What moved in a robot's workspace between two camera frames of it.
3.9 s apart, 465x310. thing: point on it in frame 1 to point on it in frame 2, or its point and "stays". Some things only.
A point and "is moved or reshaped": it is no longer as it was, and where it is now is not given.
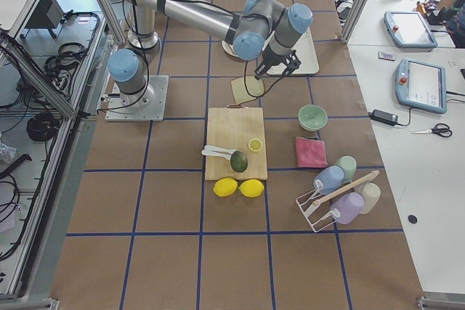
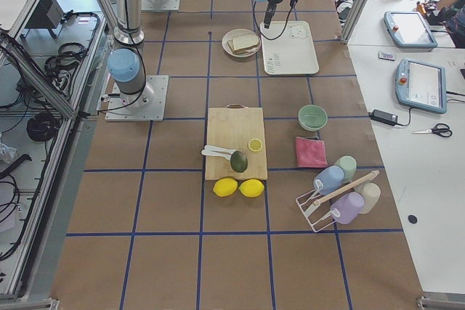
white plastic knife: [211, 150] stays
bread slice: [246, 88] is moved or reshaped
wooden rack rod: [365, 178] stays
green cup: [349, 165] stays
